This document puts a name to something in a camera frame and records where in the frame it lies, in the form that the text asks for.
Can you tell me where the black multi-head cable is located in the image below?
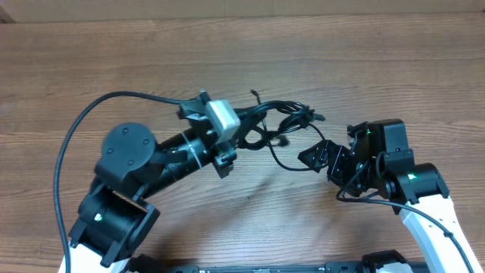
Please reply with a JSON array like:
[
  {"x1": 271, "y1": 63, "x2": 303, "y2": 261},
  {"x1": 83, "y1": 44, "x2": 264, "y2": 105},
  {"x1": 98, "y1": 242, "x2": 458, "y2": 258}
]
[{"x1": 233, "y1": 89, "x2": 329, "y2": 172}]

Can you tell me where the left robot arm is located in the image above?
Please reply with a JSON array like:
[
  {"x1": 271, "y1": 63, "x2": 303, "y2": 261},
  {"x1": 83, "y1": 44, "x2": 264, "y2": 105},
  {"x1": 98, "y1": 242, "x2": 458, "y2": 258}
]
[{"x1": 53, "y1": 91, "x2": 253, "y2": 272}]

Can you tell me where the right camera cable black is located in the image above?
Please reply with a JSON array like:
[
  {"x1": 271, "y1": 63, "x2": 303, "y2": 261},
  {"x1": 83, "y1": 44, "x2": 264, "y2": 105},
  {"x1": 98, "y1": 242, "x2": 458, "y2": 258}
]
[{"x1": 336, "y1": 130, "x2": 477, "y2": 273}]

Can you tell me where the camera cable black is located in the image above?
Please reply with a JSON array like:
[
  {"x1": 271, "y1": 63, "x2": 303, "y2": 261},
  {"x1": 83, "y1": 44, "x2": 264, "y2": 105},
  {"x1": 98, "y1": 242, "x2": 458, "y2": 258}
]
[
  {"x1": 53, "y1": 91, "x2": 182, "y2": 272},
  {"x1": 336, "y1": 130, "x2": 477, "y2": 273}
]

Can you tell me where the left camera cable black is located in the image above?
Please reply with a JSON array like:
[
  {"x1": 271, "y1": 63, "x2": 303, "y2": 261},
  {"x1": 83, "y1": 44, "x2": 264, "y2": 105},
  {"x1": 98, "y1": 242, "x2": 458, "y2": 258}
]
[{"x1": 53, "y1": 91, "x2": 182, "y2": 272}]

